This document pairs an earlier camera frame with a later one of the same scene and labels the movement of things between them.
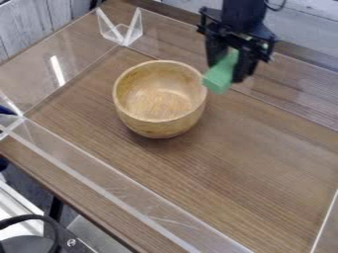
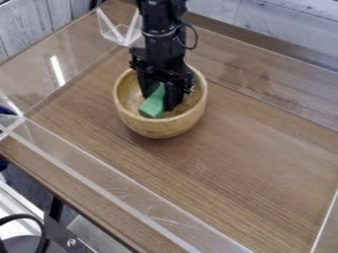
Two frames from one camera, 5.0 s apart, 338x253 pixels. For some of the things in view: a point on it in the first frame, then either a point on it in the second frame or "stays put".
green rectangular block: [219, 77] -> [155, 103]
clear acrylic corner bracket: [122, 34] stays put
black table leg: [56, 209] stays put
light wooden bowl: [159, 97] stays put
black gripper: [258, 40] -> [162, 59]
